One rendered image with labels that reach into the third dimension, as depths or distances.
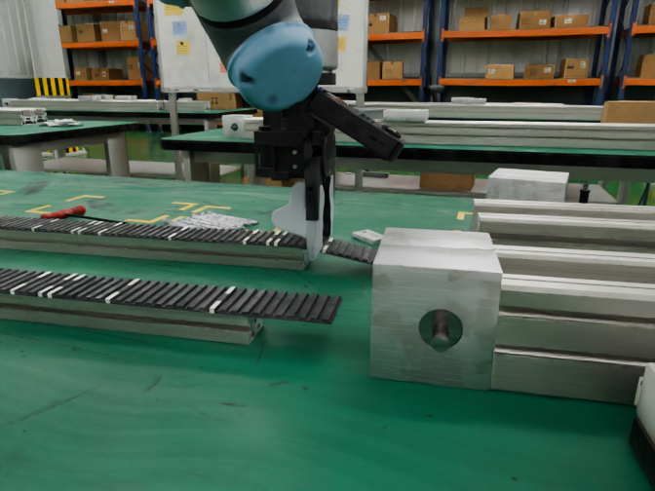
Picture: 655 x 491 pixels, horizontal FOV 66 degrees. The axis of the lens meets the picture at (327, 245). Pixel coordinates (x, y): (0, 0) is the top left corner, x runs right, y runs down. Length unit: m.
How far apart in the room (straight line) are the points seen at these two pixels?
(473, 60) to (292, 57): 10.54
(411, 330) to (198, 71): 3.49
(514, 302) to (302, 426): 0.17
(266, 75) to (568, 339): 0.29
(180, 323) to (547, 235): 0.37
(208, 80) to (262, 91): 3.34
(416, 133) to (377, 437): 1.75
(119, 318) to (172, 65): 3.45
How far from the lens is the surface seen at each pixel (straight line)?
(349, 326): 0.48
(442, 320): 0.38
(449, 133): 2.01
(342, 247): 0.62
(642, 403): 0.37
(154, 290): 0.50
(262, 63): 0.40
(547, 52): 10.99
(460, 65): 10.94
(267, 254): 0.63
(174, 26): 3.89
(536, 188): 0.74
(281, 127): 0.59
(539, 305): 0.38
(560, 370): 0.40
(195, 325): 0.47
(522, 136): 2.03
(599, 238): 0.58
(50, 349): 0.50
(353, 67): 3.36
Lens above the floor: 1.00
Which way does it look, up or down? 18 degrees down
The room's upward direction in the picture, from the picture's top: straight up
